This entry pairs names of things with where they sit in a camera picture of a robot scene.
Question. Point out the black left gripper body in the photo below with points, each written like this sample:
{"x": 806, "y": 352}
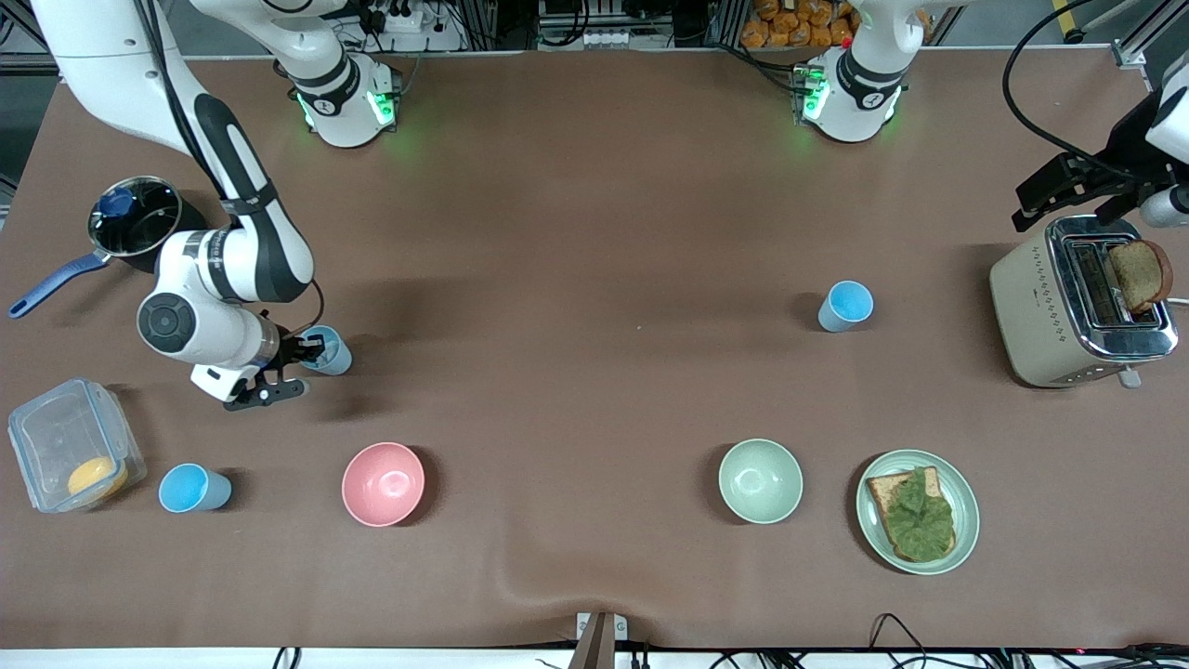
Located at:
{"x": 1126, "y": 151}

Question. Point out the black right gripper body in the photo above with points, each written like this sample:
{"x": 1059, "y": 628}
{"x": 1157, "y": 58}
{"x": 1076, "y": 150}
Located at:
{"x": 292, "y": 350}

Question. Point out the blue cup with white inside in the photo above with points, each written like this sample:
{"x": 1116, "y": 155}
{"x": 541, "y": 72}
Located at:
{"x": 338, "y": 359}

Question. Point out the blue plastic cup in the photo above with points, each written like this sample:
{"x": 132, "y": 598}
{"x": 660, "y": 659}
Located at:
{"x": 190, "y": 488}
{"x": 841, "y": 316}

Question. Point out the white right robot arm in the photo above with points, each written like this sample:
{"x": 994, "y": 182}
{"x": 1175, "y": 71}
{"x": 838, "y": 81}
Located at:
{"x": 251, "y": 251}

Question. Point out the beige chrome toaster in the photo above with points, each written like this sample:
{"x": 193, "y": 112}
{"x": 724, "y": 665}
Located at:
{"x": 1031, "y": 307}

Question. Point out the dark brown toast slice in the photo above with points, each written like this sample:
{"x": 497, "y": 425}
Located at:
{"x": 1141, "y": 274}

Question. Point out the pink bowl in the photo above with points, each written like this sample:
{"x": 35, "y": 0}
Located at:
{"x": 383, "y": 483}

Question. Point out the yellow round food piece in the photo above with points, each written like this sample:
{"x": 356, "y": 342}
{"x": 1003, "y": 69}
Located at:
{"x": 96, "y": 476}

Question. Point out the clear plastic container blue seal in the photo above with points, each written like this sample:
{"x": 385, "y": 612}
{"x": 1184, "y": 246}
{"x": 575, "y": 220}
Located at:
{"x": 56, "y": 437}

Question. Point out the pale green plate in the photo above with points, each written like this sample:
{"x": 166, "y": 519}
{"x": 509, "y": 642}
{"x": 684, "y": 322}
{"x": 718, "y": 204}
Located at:
{"x": 968, "y": 511}

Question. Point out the bag of orange buns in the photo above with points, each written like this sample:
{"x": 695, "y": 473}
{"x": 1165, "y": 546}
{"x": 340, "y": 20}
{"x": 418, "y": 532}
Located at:
{"x": 790, "y": 23}

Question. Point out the brown bread slice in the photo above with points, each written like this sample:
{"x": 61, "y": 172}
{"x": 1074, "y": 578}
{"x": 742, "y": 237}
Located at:
{"x": 882, "y": 488}

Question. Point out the green lettuce leaf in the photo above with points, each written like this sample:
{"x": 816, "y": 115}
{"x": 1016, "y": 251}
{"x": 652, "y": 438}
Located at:
{"x": 920, "y": 520}

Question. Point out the white power strip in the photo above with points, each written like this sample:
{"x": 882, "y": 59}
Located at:
{"x": 404, "y": 20}
{"x": 599, "y": 39}

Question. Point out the pale green bowl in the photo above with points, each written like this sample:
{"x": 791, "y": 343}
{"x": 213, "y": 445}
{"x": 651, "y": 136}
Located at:
{"x": 760, "y": 480}

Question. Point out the aluminium frame profile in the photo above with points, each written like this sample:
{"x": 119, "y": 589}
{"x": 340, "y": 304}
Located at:
{"x": 1138, "y": 46}

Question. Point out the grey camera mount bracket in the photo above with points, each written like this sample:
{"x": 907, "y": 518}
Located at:
{"x": 599, "y": 641}

